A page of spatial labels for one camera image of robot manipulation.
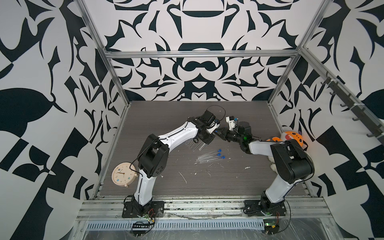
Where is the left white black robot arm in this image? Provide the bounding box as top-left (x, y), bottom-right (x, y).
top-left (133, 110), bottom-right (221, 208)

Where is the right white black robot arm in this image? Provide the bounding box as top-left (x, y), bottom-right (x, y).
top-left (215, 122), bottom-right (315, 205)

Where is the test tube front most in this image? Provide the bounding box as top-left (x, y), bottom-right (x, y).
top-left (197, 156), bottom-right (226, 163)

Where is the orange shark plush toy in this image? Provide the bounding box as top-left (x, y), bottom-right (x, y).
top-left (267, 131), bottom-right (307, 150)

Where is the beige round alarm clock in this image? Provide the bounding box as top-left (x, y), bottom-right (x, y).
top-left (112, 162), bottom-right (138, 188)

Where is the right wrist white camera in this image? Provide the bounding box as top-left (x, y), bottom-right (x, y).
top-left (226, 116), bottom-right (238, 131)

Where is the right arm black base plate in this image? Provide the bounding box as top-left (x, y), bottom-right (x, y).
top-left (243, 200), bottom-right (287, 217)

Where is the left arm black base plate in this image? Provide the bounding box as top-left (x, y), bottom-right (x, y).
top-left (122, 201), bottom-right (165, 218)

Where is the aluminium frame front rail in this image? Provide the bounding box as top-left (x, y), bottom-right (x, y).
top-left (76, 196), bottom-right (333, 221)

